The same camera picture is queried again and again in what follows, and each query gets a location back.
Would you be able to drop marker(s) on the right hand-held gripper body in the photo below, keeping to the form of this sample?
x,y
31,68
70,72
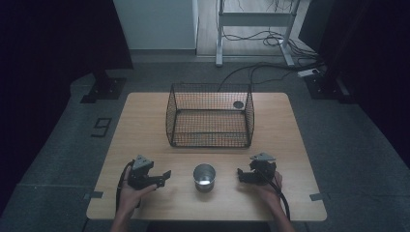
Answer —
x,y
264,170

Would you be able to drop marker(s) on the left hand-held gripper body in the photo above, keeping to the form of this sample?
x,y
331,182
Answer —
x,y
141,174

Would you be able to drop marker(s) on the person's right hand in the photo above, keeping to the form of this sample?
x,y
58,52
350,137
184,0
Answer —
x,y
268,193

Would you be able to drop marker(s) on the person's left hand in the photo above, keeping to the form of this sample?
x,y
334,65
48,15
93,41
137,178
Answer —
x,y
132,196

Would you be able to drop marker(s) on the shiny metal cup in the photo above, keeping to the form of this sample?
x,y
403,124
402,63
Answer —
x,y
204,178

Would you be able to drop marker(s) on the grey tape strip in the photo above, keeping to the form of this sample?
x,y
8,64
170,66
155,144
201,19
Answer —
x,y
317,196
94,195

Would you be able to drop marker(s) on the black stand base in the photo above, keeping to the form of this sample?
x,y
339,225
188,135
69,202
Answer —
x,y
325,87
104,88

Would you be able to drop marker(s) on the white power strip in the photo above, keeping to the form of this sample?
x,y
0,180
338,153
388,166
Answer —
x,y
308,72

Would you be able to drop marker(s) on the dark curtain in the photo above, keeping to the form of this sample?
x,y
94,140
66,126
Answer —
x,y
48,64
370,58

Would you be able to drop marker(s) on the white cabinet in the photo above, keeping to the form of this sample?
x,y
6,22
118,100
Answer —
x,y
158,22

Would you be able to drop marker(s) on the white desk frame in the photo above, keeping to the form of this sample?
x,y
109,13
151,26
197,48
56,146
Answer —
x,y
254,18

